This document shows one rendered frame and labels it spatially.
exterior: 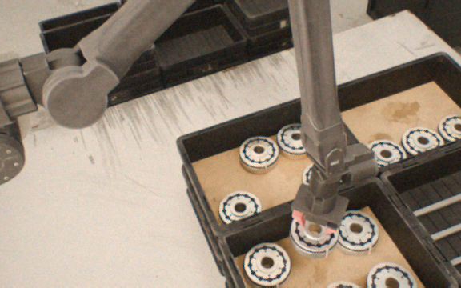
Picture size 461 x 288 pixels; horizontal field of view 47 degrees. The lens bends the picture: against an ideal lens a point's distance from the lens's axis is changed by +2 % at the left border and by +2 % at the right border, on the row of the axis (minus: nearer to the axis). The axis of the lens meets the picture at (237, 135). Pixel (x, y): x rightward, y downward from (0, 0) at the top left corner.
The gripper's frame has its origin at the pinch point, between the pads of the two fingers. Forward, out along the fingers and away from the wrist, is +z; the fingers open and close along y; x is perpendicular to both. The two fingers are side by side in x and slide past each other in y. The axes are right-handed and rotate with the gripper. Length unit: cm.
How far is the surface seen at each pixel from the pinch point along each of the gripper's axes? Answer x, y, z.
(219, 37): -116, 76, 56
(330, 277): 4.0, -5.8, 11.0
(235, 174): -14.1, 24.6, 11.5
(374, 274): 1.1, -14.4, 7.7
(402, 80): -59, -8, 5
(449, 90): -62, -20, 7
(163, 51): -97, 96, 57
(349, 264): -0.6, -8.9, 10.8
